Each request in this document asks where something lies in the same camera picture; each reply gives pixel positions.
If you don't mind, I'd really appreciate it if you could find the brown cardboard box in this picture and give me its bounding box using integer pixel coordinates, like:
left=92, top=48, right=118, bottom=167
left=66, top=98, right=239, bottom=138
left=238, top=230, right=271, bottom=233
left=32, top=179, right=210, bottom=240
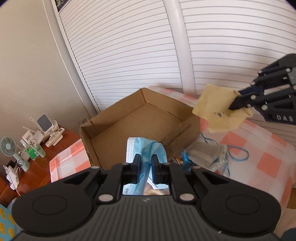
left=80, top=88, right=200, bottom=170

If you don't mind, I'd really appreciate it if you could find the wall power socket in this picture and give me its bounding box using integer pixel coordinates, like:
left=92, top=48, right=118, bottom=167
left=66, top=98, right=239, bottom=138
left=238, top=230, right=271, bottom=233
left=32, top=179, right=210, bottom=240
left=79, top=116, right=87, bottom=125

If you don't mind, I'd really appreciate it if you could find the white power strip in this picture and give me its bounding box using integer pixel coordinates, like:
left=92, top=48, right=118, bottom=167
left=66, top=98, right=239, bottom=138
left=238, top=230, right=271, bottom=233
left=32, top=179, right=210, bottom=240
left=3, top=160, right=20, bottom=190

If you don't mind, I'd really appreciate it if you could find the white wifi router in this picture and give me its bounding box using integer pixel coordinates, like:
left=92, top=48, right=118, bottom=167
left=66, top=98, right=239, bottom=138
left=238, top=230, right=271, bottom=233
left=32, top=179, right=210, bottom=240
left=22, top=126, right=44, bottom=144

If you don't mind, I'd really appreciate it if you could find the blue tasseled mesh pouch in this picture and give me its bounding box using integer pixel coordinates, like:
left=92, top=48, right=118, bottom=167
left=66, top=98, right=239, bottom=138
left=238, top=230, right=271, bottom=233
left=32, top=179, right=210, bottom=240
left=172, top=150, right=193, bottom=171

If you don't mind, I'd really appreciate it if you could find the blue surgical face mask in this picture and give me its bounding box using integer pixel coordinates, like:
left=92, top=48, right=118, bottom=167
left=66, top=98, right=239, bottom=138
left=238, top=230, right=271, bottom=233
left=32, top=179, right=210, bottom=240
left=122, top=137, right=168, bottom=195

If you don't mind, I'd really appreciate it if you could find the green tube bottle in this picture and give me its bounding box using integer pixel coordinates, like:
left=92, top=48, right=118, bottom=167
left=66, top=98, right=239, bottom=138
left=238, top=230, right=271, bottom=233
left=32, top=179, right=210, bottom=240
left=36, top=145, right=46, bottom=158

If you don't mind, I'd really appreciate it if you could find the wooden nightstand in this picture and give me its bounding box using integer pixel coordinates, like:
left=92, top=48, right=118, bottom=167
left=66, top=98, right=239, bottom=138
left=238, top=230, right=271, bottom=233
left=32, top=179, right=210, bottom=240
left=1, top=129, right=80, bottom=207

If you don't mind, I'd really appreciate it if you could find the yellow cloth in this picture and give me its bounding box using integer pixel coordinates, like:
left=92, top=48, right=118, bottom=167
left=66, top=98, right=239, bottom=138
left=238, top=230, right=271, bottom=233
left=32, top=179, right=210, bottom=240
left=192, top=84, right=253, bottom=133

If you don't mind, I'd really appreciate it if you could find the pink white checkered tablecloth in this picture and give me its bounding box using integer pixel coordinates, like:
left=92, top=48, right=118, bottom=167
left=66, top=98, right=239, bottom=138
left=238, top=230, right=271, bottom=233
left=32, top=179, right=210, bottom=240
left=49, top=86, right=295, bottom=208

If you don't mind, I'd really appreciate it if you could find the small green desk fan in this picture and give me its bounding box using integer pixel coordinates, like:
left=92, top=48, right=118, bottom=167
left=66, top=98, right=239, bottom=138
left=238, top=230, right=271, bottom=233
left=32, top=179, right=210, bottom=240
left=1, top=136, right=30, bottom=172

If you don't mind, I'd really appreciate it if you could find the white louvered closet door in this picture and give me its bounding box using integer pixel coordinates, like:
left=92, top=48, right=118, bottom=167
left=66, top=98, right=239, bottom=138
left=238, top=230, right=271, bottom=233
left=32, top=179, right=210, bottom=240
left=51, top=0, right=296, bottom=147

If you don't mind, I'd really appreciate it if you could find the white remote control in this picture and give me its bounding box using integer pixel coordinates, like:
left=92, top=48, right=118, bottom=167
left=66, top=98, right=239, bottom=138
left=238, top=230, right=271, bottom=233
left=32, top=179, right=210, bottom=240
left=46, top=128, right=65, bottom=148

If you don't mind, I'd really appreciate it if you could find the green hand sanitizer bottle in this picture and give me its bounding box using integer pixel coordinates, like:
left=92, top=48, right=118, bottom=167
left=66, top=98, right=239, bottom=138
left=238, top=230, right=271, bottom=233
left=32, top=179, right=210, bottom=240
left=25, top=145, right=38, bottom=160

